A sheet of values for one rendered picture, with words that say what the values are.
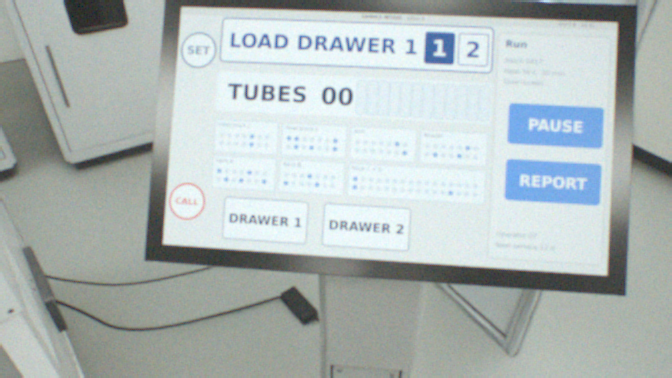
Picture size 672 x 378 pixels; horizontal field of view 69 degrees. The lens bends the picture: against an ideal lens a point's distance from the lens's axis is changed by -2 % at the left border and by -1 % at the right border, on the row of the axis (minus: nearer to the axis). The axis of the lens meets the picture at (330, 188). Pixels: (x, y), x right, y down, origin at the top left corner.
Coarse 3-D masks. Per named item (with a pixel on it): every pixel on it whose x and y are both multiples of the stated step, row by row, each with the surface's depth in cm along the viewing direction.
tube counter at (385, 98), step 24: (336, 96) 54; (360, 96) 54; (384, 96) 54; (408, 96) 54; (432, 96) 54; (456, 96) 53; (480, 96) 53; (432, 120) 53; (456, 120) 53; (480, 120) 53
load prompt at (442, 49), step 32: (224, 32) 55; (256, 32) 55; (288, 32) 55; (320, 32) 55; (352, 32) 54; (384, 32) 54; (416, 32) 54; (448, 32) 54; (480, 32) 53; (288, 64) 55; (320, 64) 55; (352, 64) 54; (384, 64) 54; (416, 64) 54; (448, 64) 54; (480, 64) 53
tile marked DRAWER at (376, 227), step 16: (336, 208) 54; (352, 208) 54; (368, 208) 54; (384, 208) 53; (400, 208) 53; (336, 224) 54; (352, 224) 54; (368, 224) 53; (384, 224) 53; (400, 224) 53; (336, 240) 54; (352, 240) 54; (368, 240) 53; (384, 240) 53; (400, 240) 53
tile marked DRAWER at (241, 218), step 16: (224, 208) 55; (240, 208) 55; (256, 208) 54; (272, 208) 54; (288, 208) 54; (304, 208) 54; (224, 224) 55; (240, 224) 54; (256, 224) 54; (272, 224) 54; (288, 224) 54; (304, 224) 54; (240, 240) 54; (256, 240) 54; (272, 240) 54; (288, 240) 54; (304, 240) 54
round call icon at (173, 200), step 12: (168, 192) 55; (180, 192) 55; (192, 192) 55; (204, 192) 55; (168, 204) 55; (180, 204) 55; (192, 204) 55; (204, 204) 55; (168, 216) 55; (180, 216) 55; (192, 216) 55; (204, 216) 55
